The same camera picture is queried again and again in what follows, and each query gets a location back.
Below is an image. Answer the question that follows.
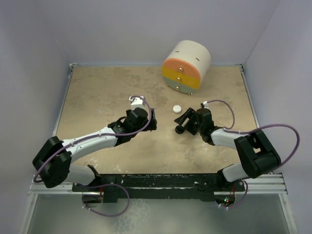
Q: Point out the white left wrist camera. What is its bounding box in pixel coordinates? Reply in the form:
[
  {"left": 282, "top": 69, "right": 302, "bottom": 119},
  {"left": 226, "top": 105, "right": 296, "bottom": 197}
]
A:
[{"left": 129, "top": 96, "right": 147, "bottom": 111}]

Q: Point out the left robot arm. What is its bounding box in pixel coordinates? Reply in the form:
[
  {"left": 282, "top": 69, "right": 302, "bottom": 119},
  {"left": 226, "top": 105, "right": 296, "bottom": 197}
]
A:
[{"left": 32, "top": 107, "right": 157, "bottom": 191}]

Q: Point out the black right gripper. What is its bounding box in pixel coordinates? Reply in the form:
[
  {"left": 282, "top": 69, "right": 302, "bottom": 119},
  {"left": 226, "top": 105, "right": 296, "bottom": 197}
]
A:
[{"left": 174, "top": 108, "right": 203, "bottom": 136}]

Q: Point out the black earbud charging case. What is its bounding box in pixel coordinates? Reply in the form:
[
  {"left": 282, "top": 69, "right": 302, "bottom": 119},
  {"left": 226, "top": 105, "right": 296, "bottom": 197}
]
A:
[{"left": 175, "top": 125, "right": 185, "bottom": 134}]

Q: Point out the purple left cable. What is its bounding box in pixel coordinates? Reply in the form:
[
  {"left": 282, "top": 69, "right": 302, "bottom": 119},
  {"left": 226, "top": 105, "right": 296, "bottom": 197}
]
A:
[{"left": 33, "top": 95, "right": 151, "bottom": 217}]

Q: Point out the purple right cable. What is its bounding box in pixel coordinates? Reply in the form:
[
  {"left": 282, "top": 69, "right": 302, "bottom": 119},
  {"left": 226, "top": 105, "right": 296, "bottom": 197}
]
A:
[{"left": 207, "top": 99, "right": 301, "bottom": 210}]

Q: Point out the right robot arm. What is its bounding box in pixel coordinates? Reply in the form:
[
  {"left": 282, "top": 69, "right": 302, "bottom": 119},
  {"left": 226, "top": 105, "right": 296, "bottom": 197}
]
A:
[{"left": 174, "top": 108, "right": 281, "bottom": 191}]

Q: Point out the purple cable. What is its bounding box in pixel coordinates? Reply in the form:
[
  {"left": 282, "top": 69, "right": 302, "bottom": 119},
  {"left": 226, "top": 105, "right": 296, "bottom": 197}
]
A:
[
  {"left": 207, "top": 99, "right": 301, "bottom": 210},
  {"left": 33, "top": 95, "right": 151, "bottom": 217}
]

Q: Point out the white earbud charging case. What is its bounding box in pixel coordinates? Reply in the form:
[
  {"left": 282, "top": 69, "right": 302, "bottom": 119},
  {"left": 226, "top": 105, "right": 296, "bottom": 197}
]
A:
[{"left": 173, "top": 105, "right": 182, "bottom": 114}]

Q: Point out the round white drawer cabinet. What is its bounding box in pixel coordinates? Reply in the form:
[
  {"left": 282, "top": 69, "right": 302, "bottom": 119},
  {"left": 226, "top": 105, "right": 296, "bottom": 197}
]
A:
[{"left": 161, "top": 40, "right": 211, "bottom": 96}]

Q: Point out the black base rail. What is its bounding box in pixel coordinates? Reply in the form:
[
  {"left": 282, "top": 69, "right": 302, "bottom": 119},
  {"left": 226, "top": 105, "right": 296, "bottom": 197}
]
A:
[{"left": 72, "top": 173, "right": 245, "bottom": 203}]

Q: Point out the aluminium frame rail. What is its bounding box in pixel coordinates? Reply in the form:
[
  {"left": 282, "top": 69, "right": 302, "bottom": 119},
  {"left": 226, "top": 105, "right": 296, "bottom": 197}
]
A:
[{"left": 28, "top": 173, "right": 290, "bottom": 195}]

